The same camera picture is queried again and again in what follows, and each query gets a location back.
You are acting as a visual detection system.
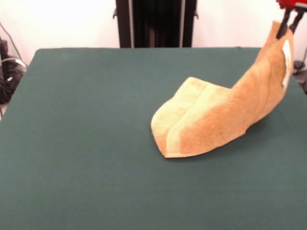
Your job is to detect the dark green table cloth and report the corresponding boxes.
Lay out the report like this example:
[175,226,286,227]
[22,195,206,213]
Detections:
[0,47,307,230]

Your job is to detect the tall black metal rack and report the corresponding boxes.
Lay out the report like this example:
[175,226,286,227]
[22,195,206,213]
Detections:
[112,0,200,48]

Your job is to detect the tan terry towel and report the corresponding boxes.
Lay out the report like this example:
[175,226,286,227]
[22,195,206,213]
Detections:
[150,21,295,159]

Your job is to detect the black cable tangle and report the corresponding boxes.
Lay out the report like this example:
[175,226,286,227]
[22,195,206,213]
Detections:
[0,21,28,105]

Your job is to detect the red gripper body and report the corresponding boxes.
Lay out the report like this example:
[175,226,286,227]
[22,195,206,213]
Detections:
[275,0,307,11]

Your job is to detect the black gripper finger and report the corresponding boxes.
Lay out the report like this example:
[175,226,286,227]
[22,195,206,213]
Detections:
[275,8,292,40]
[289,9,304,34]

